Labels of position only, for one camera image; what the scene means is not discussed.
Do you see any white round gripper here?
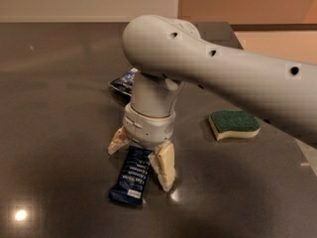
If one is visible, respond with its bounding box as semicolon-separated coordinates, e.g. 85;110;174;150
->
108;104;176;192

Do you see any dark blue rxbar wrapper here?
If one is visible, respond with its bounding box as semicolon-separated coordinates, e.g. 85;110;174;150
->
109;146;152;205

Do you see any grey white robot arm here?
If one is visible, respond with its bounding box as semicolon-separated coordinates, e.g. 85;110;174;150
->
108;15;317;190

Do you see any blue potato chips bag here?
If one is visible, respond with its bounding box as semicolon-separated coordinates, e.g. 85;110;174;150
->
109;67;138;96

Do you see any green and yellow sponge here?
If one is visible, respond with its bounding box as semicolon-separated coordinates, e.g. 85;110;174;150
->
208;110;261;141

